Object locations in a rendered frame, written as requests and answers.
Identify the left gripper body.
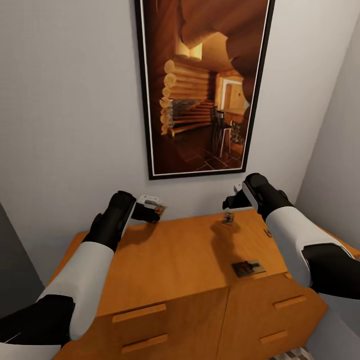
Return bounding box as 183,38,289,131
132,204,155,224

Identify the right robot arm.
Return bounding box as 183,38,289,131
222,174,360,338

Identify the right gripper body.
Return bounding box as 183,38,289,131
226,193,252,209

